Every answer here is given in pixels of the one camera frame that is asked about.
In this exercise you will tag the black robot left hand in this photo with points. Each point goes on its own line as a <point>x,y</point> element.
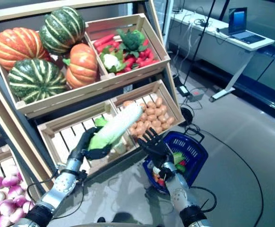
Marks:
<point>80,146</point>

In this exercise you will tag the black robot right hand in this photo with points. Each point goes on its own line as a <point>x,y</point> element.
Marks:
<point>155,147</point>

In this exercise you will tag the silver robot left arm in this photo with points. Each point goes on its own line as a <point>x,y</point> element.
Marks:
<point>64,184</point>

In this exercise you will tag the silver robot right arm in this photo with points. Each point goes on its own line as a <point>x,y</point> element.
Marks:
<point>180,191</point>

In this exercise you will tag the small white basket vegetable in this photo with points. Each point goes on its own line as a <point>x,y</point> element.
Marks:
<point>155,170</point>

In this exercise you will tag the blue plastic shopping basket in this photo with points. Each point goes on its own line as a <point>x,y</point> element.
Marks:
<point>198,153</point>

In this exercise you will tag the brown potato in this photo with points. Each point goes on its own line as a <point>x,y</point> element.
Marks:
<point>158,102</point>
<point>151,104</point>
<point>127,103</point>
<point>163,109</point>
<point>170,120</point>
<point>158,129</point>

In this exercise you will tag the green leafy vegetable piece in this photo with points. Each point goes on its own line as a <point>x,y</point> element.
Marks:
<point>178,156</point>

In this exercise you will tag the small red pepper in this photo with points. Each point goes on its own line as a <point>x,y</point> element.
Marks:
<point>182,163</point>

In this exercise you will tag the wooden crate with white slats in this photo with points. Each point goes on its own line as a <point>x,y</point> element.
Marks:
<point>73,116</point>

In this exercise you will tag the dark green vegetable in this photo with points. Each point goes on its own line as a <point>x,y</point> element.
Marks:
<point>181,168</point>

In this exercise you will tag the small orange carrot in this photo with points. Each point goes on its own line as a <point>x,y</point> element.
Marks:
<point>160,181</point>

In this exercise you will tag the wooden crate with potatoes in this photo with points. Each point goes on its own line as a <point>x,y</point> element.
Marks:
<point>166,97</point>

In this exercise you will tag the wooden crate with pumpkins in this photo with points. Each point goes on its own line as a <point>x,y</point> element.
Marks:
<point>56,99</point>

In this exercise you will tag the black power adapter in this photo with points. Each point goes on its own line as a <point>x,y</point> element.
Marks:
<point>183,89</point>

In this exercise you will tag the grey box with red button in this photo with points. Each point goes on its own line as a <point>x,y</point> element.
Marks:
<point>196,94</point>

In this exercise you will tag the green striped pumpkin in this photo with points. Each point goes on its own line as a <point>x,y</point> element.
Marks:
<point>35,80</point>
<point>61,29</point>

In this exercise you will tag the orange pumpkin with green stem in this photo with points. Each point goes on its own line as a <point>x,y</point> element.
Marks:
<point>81,66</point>

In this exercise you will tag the pile of purple turnips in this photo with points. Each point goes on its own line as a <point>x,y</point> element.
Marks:
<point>0,153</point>

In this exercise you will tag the red-orange carrot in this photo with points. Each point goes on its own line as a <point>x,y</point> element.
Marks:
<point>149,54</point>
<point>146,42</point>
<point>149,62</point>
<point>130,62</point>
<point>104,40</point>
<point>106,46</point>

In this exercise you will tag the white cauliflower with leaves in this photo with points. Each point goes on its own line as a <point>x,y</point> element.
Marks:
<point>111,61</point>

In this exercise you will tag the wooden crate with carrots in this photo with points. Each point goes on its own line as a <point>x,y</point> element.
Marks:
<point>151,37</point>

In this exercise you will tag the green broccoli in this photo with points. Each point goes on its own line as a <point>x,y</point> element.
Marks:
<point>132,39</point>

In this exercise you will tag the black tripod pole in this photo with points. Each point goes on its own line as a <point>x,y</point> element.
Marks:
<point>200,39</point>

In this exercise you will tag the orange striped pumpkin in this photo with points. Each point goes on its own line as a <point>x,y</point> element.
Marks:
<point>16,47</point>

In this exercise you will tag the white desk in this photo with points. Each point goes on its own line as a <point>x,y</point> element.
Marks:
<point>222,49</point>

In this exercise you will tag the wooden display stand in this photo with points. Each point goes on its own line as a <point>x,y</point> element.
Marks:
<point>56,9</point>

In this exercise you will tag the open grey laptop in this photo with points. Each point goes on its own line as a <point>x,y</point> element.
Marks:
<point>248,37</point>

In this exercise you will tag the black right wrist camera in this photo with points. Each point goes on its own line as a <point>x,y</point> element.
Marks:
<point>163,174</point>

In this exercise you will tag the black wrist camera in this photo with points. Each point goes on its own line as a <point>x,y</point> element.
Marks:
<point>82,175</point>
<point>163,174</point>

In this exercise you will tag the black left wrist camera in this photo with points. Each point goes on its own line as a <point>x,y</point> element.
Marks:
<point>82,175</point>

